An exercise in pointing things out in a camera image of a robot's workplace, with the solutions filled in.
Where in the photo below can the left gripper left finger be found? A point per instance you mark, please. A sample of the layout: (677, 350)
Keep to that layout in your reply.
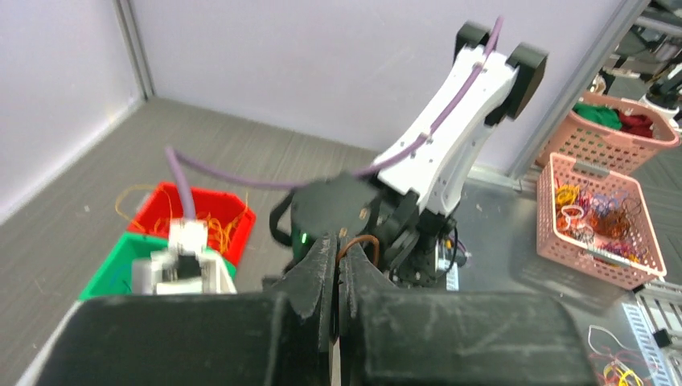
(280, 336)

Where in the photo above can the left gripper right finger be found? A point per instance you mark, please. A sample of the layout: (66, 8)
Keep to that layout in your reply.
(394, 336)

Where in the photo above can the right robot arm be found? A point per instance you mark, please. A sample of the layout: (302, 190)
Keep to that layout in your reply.
(401, 207)

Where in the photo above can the red plastic bin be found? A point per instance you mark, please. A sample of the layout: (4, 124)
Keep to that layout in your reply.
(230, 219)

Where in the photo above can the green plastic bin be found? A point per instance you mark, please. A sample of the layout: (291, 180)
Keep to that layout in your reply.
(114, 278)

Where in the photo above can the pink perforated basket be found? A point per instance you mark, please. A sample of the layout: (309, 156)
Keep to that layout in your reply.
(596, 221)

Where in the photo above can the pink laundry basket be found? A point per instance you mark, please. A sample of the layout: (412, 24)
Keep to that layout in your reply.
(644, 133)

